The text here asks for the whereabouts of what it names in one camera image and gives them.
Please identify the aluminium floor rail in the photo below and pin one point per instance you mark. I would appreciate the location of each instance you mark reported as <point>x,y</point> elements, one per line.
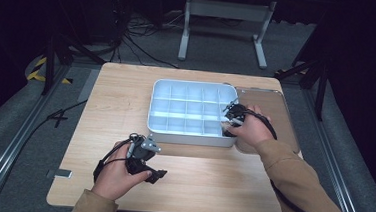
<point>334,163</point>
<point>16,140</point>

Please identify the person's right hand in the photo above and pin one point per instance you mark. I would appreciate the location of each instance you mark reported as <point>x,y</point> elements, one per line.
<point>253,127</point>

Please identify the person's left hand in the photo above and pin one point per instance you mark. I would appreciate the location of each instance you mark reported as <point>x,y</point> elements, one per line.
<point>115,181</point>

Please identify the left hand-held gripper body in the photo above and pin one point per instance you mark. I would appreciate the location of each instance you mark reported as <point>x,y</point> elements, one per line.
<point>143,149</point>

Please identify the black tripod stand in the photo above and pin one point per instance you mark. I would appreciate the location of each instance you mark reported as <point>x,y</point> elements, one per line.
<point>57,53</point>
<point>321,78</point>

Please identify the black tape cross mark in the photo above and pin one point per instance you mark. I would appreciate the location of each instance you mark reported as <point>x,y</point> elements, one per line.
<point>58,117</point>

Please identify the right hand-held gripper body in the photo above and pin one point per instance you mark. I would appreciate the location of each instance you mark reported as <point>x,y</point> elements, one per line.
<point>235,112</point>

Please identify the yellow and black hazard tape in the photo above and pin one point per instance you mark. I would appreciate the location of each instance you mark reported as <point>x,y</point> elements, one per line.
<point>37,72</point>

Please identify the white metal stand frame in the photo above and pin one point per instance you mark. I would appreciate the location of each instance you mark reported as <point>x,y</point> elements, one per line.
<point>227,10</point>

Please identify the white compartment storage box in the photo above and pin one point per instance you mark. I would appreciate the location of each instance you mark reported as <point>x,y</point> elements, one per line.
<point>189,112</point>

